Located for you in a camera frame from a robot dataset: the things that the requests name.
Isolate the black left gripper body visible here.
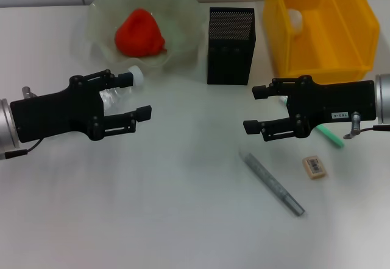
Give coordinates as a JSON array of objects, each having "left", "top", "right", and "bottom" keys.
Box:
[{"left": 10, "top": 75, "right": 106, "bottom": 144}]

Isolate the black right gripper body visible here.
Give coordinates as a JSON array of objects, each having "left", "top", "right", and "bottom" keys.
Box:
[{"left": 287, "top": 75, "right": 375, "bottom": 139}]

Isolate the clear green-label water bottle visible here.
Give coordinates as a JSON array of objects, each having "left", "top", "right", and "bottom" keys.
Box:
[{"left": 97, "top": 65, "right": 144, "bottom": 114}]

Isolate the white paper ball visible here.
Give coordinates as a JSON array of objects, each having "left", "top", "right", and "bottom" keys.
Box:
[{"left": 288, "top": 8, "right": 304, "bottom": 35}]

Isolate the green pen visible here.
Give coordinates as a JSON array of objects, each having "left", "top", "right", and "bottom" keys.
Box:
[{"left": 278, "top": 96, "right": 346, "bottom": 148}]

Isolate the black mesh pen holder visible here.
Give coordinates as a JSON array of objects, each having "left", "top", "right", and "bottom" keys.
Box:
[{"left": 207, "top": 6, "right": 256, "bottom": 86}]

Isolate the grey pen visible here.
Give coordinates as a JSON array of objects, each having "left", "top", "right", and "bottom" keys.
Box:
[{"left": 239, "top": 150, "right": 306, "bottom": 217}]

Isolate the beige eraser with barcode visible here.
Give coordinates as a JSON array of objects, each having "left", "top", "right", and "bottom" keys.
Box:
[{"left": 301, "top": 156, "right": 327, "bottom": 181}]

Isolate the green glass fruit plate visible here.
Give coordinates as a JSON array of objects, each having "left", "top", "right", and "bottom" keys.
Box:
[{"left": 87, "top": 0, "right": 207, "bottom": 72}]

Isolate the yellow plastic bin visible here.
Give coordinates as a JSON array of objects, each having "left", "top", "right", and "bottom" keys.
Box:
[{"left": 263, "top": 0, "right": 381, "bottom": 84}]

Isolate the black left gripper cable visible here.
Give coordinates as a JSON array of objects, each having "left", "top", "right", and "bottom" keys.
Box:
[{"left": 0, "top": 139, "right": 43, "bottom": 159}]

